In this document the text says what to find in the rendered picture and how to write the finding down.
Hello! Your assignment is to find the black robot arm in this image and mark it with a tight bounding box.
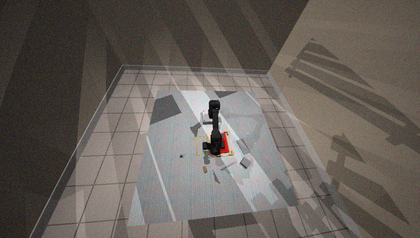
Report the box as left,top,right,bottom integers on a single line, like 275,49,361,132
208,100,222,155

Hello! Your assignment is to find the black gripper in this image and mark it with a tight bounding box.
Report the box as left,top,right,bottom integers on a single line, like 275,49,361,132
203,141,225,150

